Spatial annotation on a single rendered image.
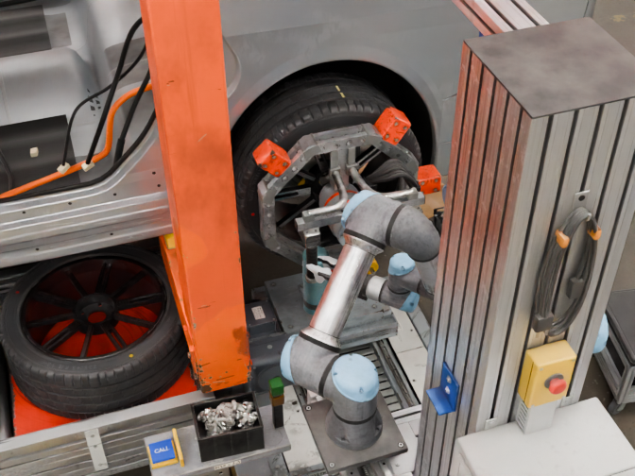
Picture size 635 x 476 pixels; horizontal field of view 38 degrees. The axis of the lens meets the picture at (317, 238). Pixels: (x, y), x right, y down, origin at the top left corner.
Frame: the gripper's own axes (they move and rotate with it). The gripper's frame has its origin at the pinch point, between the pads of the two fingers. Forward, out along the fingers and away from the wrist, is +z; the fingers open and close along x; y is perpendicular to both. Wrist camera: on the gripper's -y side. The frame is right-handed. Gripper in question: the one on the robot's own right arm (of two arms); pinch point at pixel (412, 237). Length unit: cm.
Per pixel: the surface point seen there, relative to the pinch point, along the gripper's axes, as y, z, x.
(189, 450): -38, 84, 30
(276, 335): -43, 44, -11
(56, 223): 7, 108, -37
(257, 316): -40, 48, -19
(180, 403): -44, 82, 6
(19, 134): -2, 115, -104
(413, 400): -76, -3, 7
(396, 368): -75, -2, -8
